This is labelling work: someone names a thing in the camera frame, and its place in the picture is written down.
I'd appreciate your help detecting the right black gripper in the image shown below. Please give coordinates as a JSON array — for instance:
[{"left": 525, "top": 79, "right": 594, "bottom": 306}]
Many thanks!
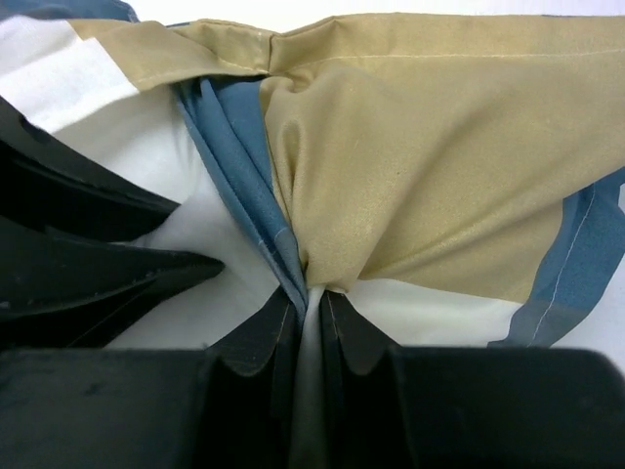
[{"left": 0, "top": 95, "right": 226, "bottom": 351}]

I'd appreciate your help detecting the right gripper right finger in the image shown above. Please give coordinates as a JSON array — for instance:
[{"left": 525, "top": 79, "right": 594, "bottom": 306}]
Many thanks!
[{"left": 320, "top": 292, "right": 396, "bottom": 468}]

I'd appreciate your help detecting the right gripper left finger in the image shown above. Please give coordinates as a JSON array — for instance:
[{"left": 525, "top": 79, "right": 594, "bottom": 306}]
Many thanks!
[{"left": 207, "top": 289, "right": 298, "bottom": 468}]

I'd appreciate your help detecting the blue beige white pillowcase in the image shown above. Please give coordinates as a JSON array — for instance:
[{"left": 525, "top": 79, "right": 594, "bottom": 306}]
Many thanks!
[{"left": 0, "top": 0, "right": 625, "bottom": 349}]

